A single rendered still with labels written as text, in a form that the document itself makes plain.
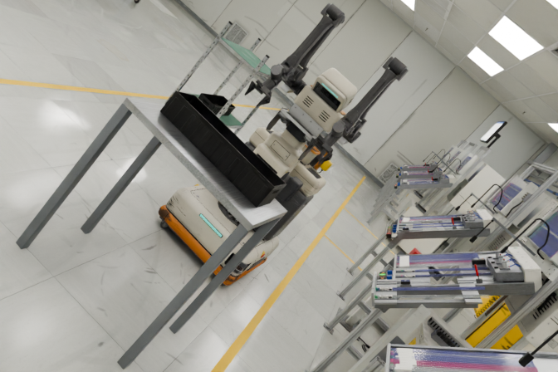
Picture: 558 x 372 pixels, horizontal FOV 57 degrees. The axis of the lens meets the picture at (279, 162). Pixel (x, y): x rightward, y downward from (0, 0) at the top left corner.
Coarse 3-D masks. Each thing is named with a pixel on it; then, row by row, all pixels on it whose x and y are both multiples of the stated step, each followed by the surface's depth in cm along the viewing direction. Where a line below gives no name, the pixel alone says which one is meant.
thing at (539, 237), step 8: (552, 216) 308; (544, 224) 309; (552, 224) 298; (536, 232) 309; (544, 232) 299; (552, 232) 289; (536, 240) 300; (544, 240) 290; (552, 240) 282; (544, 248) 282; (552, 248) 273; (552, 256) 266
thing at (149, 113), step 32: (160, 128) 198; (192, 160) 194; (64, 192) 209; (224, 192) 192; (32, 224) 214; (96, 224) 257; (256, 224) 190; (224, 256) 189; (192, 288) 193; (160, 320) 197; (128, 352) 202
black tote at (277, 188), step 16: (176, 96) 212; (192, 96) 226; (176, 112) 212; (192, 112) 210; (208, 112) 226; (192, 128) 210; (208, 128) 208; (224, 128) 224; (208, 144) 208; (224, 144) 206; (240, 144) 222; (224, 160) 206; (240, 160) 204; (256, 160) 220; (240, 176) 204; (256, 176) 202; (272, 176) 218; (256, 192) 202; (272, 192) 205
